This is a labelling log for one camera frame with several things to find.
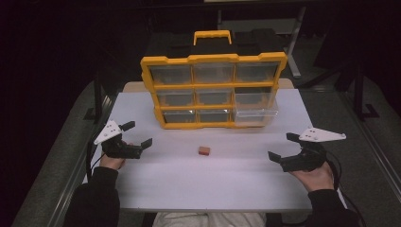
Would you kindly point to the black metal stand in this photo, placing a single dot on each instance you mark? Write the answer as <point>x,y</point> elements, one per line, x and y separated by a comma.
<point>359,94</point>
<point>98,101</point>

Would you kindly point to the large clear plastic drawer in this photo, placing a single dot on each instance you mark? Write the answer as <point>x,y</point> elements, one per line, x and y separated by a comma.
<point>256,111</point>

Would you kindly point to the person's right hand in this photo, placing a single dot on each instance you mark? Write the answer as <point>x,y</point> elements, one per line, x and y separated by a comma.
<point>317,180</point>

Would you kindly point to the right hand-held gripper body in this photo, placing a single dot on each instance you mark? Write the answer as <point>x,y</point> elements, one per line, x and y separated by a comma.
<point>307,159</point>

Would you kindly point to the grey metal table frame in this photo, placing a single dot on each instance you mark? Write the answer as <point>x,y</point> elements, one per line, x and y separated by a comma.
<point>294,47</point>

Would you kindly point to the person's left hand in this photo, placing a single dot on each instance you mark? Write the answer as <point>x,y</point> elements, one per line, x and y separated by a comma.
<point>112,162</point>

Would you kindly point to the set of small clear drawers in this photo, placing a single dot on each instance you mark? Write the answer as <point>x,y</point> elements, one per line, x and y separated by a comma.
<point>171,74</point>

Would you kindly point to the small red-brown block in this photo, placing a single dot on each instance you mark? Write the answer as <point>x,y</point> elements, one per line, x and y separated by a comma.
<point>204,150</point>

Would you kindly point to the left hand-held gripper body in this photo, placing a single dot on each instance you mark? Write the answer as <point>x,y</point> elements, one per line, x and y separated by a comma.
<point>121,150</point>

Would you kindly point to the yellow and black drawer organizer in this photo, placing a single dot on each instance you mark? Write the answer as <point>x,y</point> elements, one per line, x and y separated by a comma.
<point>211,58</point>

